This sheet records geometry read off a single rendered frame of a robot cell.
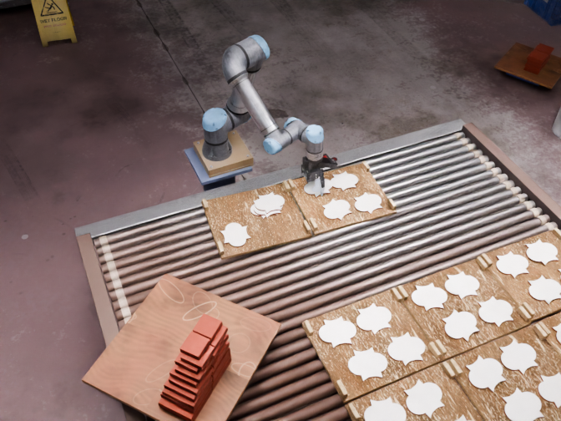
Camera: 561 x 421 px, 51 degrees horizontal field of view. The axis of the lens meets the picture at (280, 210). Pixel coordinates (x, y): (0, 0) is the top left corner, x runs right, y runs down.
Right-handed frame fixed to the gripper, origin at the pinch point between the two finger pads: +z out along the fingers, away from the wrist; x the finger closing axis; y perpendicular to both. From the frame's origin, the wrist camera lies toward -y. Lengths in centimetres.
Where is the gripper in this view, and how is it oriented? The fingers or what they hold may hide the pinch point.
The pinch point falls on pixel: (318, 186)
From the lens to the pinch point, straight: 276.0
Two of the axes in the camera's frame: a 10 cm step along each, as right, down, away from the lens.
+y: -9.3, 2.9, -2.2
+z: 0.4, 6.7, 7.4
